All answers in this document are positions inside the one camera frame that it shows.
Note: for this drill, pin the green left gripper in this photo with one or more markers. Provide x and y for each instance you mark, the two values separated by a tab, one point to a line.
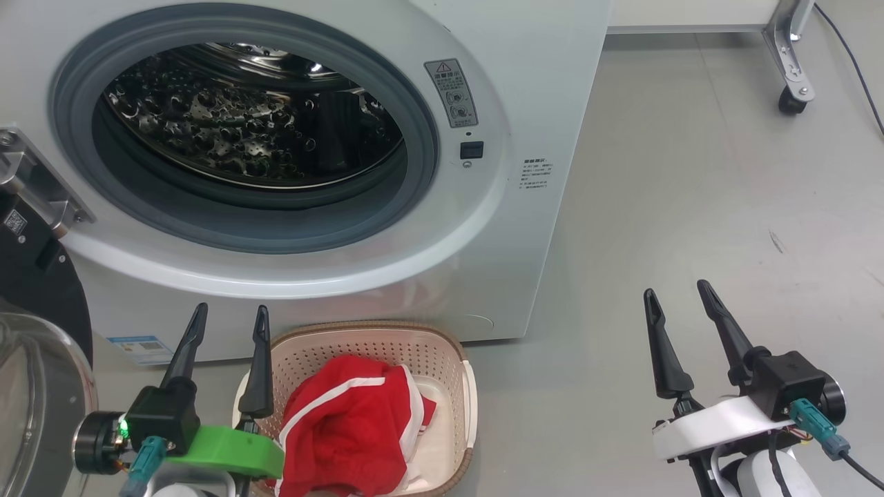
242	450

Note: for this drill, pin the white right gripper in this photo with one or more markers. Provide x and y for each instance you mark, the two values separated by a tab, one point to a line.
718	424

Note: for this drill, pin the red and white garment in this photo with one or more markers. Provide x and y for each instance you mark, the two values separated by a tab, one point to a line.
345	428

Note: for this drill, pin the black round glass washer door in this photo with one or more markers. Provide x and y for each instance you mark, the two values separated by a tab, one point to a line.
34	386

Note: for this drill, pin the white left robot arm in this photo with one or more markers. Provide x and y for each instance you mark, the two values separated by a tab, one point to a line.
186	486

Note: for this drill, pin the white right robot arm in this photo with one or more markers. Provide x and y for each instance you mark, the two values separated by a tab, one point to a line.
760	476

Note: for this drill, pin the black right gripper motor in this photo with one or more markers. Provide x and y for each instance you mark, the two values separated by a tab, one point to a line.
834	400

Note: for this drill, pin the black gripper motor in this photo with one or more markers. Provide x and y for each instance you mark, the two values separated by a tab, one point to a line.
834	400
97	445

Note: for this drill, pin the black left gripper motor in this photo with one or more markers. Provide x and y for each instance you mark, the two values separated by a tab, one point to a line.
97	445

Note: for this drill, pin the cream perforated basket brown rim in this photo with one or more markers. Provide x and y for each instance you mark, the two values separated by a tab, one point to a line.
414	352

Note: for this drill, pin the white front-load washing machine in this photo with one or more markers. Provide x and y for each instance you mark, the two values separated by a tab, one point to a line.
525	262

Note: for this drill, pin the stainless steel washing machine drum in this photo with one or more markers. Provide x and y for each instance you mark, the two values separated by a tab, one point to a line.
207	117

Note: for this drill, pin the metal door hinge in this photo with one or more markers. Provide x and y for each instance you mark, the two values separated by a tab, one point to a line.
41	186

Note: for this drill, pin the black door latch socket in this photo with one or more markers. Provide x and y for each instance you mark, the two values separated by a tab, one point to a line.
472	150

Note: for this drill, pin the blue energy label sticker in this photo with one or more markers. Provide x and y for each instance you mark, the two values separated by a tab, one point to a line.
141	350

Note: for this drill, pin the small printed text sticker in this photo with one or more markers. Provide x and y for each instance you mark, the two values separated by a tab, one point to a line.
535	174

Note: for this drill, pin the white partition board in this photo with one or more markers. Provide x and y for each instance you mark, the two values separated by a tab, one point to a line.
690	14

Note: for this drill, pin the grey warning sticker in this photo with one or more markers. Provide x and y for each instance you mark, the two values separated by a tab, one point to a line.
451	93

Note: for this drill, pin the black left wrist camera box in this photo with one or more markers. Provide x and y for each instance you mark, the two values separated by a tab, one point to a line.
166	414

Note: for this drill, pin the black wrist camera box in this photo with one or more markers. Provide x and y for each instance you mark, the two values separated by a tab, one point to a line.
787	383
166	414

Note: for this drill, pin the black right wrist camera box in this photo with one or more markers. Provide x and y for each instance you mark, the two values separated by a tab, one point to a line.
787	383

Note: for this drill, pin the teal left camera connector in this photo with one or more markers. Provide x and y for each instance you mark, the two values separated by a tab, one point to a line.
146	462

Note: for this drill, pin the teal camera connector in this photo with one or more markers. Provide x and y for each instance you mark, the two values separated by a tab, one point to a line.
146	462
818	428

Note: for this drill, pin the teal right camera connector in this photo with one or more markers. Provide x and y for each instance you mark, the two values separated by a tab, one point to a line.
818	428

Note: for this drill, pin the metal bracket with caster wheel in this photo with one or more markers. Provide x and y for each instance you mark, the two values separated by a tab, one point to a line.
791	62

